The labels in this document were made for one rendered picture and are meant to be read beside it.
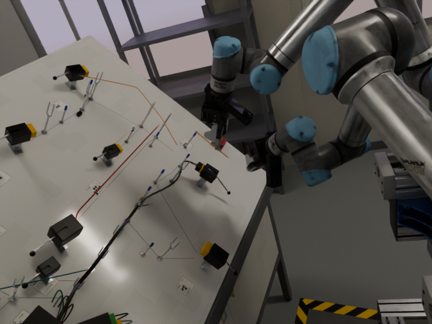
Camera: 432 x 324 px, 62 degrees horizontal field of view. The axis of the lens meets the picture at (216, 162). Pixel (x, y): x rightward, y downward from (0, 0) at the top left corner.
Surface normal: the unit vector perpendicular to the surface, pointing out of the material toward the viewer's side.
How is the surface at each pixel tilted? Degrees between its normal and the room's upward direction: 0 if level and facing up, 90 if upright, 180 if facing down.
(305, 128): 53
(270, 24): 90
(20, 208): 48
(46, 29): 90
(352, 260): 0
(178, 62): 90
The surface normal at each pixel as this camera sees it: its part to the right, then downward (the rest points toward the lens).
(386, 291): -0.26, -0.83
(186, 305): 0.49, -0.56
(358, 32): 0.06, -0.45
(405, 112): -0.35, -0.28
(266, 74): 0.00, 0.51
